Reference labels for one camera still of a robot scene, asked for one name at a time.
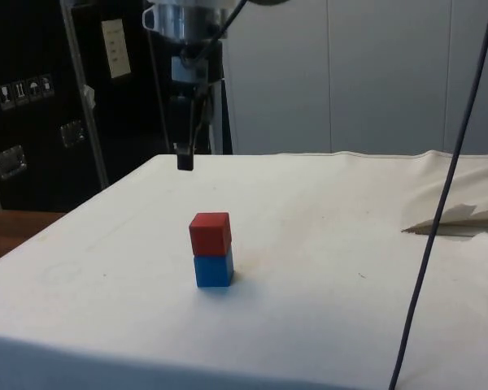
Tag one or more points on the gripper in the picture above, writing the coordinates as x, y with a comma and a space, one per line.
187, 69

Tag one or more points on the red cube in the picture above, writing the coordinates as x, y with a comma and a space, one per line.
207, 237

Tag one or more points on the black cabinet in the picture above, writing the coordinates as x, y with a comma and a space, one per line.
36, 170

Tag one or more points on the blue cube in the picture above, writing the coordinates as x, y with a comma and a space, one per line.
211, 272

